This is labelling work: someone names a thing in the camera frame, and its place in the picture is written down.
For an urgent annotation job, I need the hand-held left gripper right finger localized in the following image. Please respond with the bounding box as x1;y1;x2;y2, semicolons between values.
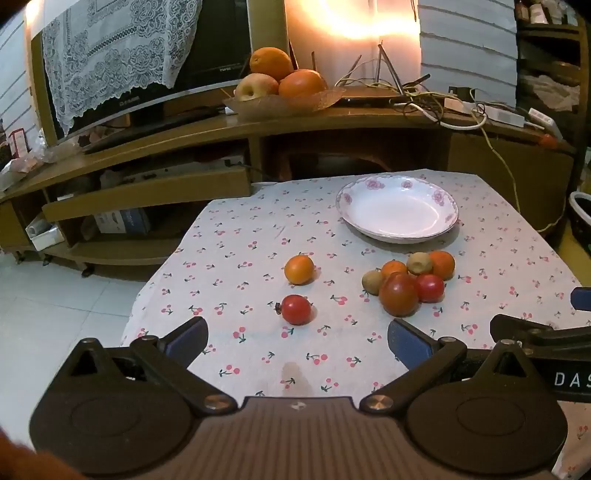
360;318;541;414

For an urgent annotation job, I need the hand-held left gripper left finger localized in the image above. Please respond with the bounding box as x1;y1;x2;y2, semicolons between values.
62;316;236;414

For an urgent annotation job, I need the large dark red tomato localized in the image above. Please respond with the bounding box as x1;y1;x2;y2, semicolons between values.
379;272;420;318

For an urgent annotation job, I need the small red tomato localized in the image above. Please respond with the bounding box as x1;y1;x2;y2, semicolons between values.
416;274;446;304
276;294;315;326

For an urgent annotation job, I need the small brown kiwi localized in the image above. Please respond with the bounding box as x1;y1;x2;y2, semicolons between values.
361;270;384;296
406;252;433;276

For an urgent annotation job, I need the white floral plate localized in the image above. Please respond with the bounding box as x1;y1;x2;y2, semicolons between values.
335;175;460;244

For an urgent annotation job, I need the dark pot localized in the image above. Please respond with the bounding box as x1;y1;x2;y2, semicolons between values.
569;191;591;241

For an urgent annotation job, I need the cherry print tablecloth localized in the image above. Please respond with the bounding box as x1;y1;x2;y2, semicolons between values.
120;170;591;480

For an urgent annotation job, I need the blue and white box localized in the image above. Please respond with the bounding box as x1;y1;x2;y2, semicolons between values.
95;209;152;234

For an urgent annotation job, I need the white cardboard box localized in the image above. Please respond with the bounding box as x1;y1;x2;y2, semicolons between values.
25;219;65;251

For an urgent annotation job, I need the white power strip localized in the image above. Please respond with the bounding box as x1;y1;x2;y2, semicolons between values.
478;104;561;139

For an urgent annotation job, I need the wooden television stand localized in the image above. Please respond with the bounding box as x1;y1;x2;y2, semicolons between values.
0;99;578;278

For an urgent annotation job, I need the white power adapter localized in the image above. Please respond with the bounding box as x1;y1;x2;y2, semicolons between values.
445;96;477;114

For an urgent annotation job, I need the clear plastic bag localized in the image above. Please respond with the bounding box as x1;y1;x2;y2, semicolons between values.
0;138;58;185

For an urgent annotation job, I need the wooden shelf unit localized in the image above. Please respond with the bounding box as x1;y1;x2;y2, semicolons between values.
515;0;583;114

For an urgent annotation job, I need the glass fruit bowl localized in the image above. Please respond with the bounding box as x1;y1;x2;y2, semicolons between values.
224;88;345;121

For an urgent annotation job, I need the black router with antennas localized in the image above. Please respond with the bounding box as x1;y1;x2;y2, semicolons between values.
344;44;409;108

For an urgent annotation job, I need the yellow red apple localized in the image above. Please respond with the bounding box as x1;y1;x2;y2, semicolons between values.
235;73;280;101

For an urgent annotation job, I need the red and white card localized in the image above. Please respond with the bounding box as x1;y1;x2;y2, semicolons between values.
10;129;29;160

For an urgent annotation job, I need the large orange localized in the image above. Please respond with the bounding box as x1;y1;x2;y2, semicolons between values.
250;47;295;81
278;69;328;99

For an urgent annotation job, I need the black television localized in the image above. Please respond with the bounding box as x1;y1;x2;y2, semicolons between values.
31;0;254;139

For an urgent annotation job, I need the white lace cloth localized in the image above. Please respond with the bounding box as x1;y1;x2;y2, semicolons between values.
41;0;204;136

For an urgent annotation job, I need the yellow cable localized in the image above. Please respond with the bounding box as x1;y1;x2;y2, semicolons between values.
335;69;561;234

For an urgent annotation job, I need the white cable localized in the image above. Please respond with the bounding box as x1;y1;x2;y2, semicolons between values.
394;99;490;132

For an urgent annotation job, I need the black cable tangle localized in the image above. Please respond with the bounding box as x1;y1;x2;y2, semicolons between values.
402;74;462;116

